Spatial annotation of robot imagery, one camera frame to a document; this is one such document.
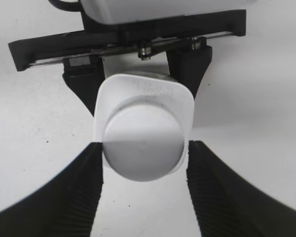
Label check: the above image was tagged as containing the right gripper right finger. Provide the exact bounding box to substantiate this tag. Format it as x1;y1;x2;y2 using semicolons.
186;141;296;237

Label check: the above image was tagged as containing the white yili changqing bottle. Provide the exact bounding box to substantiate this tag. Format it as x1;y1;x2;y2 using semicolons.
93;72;194;181

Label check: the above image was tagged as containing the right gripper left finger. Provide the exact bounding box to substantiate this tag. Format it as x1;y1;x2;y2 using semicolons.
0;143;103;237

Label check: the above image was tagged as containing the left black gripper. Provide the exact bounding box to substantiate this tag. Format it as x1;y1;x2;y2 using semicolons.
8;9;247;115

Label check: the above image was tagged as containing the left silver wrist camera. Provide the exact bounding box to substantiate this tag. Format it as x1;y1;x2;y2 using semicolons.
80;0;255;25

